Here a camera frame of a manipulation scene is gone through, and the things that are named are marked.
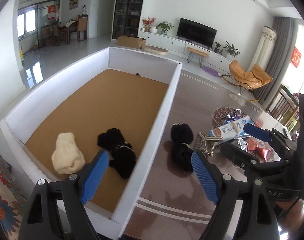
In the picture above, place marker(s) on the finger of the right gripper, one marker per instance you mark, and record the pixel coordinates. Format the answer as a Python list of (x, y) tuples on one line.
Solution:
[(249, 163), (270, 136)]

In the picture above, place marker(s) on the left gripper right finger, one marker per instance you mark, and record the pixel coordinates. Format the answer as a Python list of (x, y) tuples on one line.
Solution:
[(200, 167)]

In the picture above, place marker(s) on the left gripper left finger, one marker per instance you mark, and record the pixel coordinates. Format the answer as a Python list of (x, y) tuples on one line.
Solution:
[(91, 175)]

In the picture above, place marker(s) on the red candy wrapper pack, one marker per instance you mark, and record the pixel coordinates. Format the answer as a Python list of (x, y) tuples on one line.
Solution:
[(260, 149)]

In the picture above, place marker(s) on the black velvet pouch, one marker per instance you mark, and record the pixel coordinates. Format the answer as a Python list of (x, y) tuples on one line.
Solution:
[(123, 157), (182, 136)]

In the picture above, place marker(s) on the blue white medicine box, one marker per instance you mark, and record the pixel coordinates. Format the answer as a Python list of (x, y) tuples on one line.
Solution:
[(231, 130)]

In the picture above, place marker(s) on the white cardboard sorting box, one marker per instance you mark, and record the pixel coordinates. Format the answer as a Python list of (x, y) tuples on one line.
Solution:
[(111, 88)]

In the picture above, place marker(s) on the gold rhinestone hair clip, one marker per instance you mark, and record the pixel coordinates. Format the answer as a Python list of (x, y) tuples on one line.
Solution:
[(206, 144)]

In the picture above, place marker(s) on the orange lounge chair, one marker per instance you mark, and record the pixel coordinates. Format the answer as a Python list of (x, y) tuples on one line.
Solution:
[(246, 80)]

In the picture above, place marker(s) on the floral sofa cover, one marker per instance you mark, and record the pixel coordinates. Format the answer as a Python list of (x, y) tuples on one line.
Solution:
[(12, 203)]

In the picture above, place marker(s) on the wooden bench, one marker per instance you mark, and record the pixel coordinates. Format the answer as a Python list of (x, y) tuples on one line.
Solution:
[(202, 55)]

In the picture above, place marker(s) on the white tv cabinet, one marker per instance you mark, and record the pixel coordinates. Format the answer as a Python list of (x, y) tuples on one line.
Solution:
[(178, 47)]

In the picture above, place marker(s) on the black flat television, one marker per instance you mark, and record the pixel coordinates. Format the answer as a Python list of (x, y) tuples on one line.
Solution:
[(193, 31)]

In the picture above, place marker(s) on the oval cat scratcher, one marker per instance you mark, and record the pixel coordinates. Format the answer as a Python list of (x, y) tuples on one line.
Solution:
[(154, 50)]

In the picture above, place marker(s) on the brown cardboard box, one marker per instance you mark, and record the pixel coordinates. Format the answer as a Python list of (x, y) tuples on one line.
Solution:
[(132, 42)]

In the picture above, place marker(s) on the dining table with chairs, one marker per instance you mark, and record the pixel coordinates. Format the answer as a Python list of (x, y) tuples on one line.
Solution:
[(62, 32)]

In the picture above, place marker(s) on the green potted plant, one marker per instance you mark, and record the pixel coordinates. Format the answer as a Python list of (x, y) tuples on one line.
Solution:
[(164, 27)]

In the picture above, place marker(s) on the red flower vase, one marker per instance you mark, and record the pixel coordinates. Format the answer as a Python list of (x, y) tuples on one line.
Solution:
[(147, 23)]

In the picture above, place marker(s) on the black display cabinet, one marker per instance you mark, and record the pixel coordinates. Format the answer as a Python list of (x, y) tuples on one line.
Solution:
[(126, 19)]

